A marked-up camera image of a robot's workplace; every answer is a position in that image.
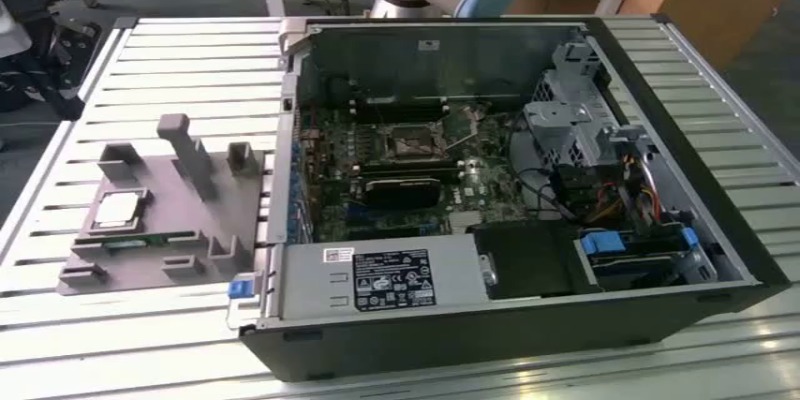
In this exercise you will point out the green motherboard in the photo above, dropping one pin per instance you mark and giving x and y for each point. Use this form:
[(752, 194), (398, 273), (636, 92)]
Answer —
[(481, 184)]

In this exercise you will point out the small blue clip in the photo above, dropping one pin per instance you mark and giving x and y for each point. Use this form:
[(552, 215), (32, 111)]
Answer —
[(688, 237)]

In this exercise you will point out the black PC case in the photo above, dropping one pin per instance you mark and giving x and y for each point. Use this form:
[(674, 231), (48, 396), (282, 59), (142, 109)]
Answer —
[(437, 344)]

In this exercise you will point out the black RAM slot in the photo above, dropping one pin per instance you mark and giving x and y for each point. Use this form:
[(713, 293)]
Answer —
[(400, 112)]

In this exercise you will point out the metal drive cage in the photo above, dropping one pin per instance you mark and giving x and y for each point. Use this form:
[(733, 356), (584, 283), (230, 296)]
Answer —
[(556, 119)]

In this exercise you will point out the silver power supply with label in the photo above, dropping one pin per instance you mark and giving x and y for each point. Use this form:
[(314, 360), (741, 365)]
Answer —
[(312, 278)]

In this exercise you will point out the silver CPU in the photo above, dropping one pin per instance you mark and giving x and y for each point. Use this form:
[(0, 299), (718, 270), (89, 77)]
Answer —
[(118, 210)]

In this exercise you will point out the green RAM stick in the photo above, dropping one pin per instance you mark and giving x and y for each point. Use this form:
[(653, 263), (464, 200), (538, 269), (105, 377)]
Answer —
[(133, 243)]

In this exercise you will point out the hard disk in blue carrier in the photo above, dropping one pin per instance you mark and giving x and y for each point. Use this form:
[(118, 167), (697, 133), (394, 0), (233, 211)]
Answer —
[(602, 245)]

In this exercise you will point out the CPU socket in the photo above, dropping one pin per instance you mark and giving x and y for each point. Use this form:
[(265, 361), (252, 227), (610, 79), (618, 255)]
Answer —
[(412, 144)]

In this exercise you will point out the blue case latch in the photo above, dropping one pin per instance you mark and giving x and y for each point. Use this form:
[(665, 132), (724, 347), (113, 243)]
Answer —
[(240, 290)]

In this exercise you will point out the black plastic shroud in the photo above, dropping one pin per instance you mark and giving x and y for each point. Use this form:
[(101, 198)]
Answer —
[(530, 259)]

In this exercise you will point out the locking lever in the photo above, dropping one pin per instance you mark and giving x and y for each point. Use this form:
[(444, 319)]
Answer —
[(465, 137)]

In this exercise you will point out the small black graphics card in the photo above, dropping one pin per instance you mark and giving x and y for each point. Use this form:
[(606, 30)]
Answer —
[(400, 194)]

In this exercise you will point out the grey parts rack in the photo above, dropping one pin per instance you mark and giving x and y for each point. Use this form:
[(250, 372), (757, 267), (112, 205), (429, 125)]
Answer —
[(162, 212)]

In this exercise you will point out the small silver heatsink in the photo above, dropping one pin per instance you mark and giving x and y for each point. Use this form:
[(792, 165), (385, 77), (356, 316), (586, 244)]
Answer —
[(465, 223)]

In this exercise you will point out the grey plastic bracket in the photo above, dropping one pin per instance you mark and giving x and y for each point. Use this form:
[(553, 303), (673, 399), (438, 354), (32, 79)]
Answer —
[(628, 135)]

